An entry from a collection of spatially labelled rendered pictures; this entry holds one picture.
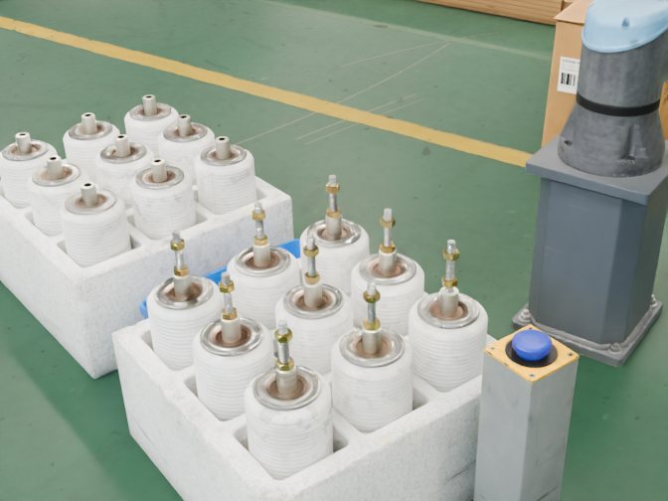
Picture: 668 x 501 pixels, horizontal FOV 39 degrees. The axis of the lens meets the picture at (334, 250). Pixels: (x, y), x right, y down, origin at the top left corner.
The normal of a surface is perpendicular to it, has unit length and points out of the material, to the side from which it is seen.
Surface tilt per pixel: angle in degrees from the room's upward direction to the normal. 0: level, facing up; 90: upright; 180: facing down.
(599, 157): 72
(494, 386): 90
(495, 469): 90
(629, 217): 90
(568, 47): 89
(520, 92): 0
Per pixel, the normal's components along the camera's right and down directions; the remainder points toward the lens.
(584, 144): -0.69, 0.11
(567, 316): -0.59, 0.44
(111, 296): 0.63, 0.40
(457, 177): -0.03, -0.85
